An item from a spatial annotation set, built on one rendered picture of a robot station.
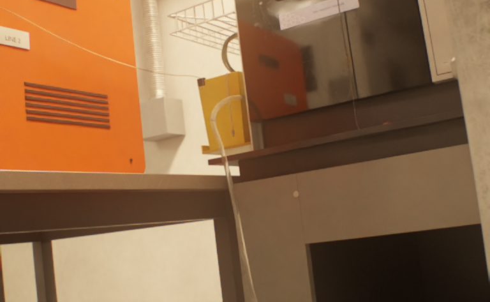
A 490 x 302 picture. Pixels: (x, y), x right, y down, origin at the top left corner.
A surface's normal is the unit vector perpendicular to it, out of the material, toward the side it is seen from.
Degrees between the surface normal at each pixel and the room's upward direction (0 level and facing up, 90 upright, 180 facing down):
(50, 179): 90
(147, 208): 90
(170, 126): 90
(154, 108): 90
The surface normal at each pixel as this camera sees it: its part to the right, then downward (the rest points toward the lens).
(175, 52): -0.55, -0.05
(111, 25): 0.83, -0.18
